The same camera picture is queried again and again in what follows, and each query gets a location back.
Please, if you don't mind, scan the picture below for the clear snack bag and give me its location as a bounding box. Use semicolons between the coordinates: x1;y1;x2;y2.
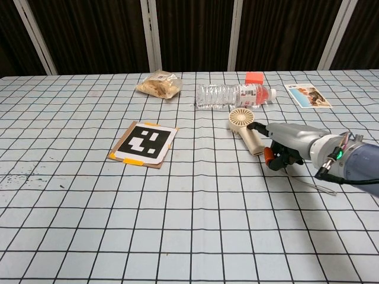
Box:
135;69;183;100

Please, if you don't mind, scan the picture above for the printed picture card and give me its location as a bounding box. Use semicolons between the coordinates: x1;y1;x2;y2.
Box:
284;83;333;109

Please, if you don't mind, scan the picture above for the black pleated curtain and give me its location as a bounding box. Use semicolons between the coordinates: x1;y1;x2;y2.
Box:
0;0;379;78

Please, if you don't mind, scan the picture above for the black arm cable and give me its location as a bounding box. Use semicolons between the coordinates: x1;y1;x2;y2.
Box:
314;165;379;186

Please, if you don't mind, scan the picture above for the black white marker board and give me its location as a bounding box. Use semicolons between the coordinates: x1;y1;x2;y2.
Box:
107;121;180;170

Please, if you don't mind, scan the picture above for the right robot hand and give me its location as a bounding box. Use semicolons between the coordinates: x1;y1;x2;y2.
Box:
247;121;330;172

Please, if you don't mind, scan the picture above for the white metal frame post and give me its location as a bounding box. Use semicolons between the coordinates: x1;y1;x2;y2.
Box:
317;0;351;71
140;0;163;73
12;0;58;76
227;0;244;72

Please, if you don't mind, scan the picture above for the clear plastic water bottle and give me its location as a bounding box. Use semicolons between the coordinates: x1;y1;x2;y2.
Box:
194;83;278;111

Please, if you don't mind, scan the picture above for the beige handheld fan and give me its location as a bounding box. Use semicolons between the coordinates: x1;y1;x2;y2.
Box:
227;107;265;157

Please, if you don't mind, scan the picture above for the orange cube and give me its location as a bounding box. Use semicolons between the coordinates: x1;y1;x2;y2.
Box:
245;72;265;86

